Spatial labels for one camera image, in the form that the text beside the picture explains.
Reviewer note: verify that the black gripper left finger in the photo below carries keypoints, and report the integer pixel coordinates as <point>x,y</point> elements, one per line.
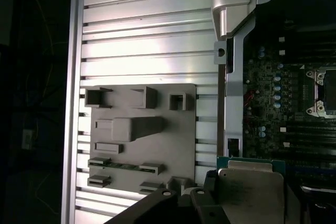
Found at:
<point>157,208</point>

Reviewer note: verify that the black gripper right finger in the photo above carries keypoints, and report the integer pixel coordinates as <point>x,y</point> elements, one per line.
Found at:
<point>292,208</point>

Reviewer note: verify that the silver-topped CPU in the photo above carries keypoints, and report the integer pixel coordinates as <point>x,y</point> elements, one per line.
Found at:
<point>249,195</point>

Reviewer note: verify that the black RAM slot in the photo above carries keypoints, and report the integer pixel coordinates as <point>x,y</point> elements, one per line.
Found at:
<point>315,126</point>
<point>315,137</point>
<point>315,161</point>
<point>315,149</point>

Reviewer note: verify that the CPU socket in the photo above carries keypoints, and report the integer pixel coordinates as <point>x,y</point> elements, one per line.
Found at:
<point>329,93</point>

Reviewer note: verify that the black chipset cooler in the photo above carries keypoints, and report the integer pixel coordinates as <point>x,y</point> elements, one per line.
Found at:
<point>323,208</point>

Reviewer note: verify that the green RAM stick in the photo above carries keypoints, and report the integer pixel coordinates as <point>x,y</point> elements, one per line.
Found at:
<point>123,166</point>

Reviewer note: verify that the grey part rack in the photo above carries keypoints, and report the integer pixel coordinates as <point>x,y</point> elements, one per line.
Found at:
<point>147,153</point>

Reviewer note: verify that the green motherboard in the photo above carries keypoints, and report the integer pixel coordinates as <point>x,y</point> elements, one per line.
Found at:
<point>265,95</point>

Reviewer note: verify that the open PC case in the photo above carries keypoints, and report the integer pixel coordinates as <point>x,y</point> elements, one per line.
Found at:
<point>233,90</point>

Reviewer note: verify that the pale power outlet box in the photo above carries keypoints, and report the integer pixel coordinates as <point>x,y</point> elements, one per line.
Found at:
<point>27,140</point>

